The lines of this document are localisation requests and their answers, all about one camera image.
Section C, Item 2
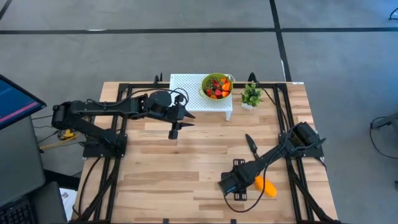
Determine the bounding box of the dark base power cable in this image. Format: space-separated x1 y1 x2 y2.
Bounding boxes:
77 157 103 218

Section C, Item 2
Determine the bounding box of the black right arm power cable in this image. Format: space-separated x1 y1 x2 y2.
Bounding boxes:
256 80 292 131

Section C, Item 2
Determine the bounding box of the orange mango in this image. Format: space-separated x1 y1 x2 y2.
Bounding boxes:
254 175 278 198

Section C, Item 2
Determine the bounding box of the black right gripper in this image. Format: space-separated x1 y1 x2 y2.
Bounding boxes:
217 158 250 202

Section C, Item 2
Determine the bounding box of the black floor cable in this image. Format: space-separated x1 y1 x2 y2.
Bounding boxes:
369 115 398 160

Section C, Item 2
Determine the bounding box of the black keyboard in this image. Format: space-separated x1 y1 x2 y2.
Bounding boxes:
0 197 35 224

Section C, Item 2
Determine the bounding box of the yellow cable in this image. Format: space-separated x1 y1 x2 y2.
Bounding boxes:
39 126 78 151

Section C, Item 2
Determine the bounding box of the small potted green plant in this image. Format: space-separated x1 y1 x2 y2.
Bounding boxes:
241 80 262 110

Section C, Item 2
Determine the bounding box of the blue-screen monitor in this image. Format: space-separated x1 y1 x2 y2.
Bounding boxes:
0 73 47 131

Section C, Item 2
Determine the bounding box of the green plastic colander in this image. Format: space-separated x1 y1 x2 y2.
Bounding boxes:
200 72 236 100

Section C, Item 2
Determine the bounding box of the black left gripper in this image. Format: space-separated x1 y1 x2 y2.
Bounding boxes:
167 94 197 140

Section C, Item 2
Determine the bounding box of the black kitchen knife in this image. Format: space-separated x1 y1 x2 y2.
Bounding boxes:
245 133 261 160

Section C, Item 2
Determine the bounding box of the white perforated metal shelf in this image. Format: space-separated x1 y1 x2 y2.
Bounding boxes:
168 73 234 121

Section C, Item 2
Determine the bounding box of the white paper sheet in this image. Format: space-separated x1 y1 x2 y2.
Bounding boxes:
59 187 78 220

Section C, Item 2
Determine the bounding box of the grey stand foot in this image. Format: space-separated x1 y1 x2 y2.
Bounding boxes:
371 111 398 131

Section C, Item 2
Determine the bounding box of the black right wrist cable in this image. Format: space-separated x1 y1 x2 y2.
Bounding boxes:
223 146 289 214

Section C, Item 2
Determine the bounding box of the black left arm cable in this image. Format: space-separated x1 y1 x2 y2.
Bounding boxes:
86 88 190 108

